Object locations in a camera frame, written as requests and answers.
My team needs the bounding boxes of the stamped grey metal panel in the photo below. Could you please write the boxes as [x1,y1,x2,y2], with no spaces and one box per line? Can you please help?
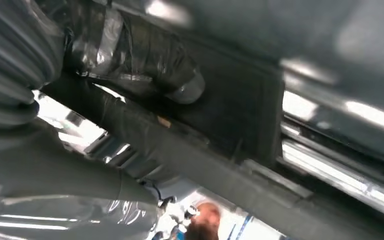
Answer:
[279,56,384,226]

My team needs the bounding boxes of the person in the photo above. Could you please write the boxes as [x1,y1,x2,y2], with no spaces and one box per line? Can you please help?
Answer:
[152,195,256,240]

